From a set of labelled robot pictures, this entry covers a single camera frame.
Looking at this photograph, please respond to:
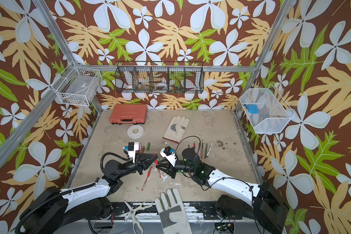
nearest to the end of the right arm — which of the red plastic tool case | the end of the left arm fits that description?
the end of the left arm

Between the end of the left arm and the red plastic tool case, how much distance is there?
18.5 inches

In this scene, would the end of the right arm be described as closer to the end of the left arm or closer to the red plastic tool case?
the end of the left arm

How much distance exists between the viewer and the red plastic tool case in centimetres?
110

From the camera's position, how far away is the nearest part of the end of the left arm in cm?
64
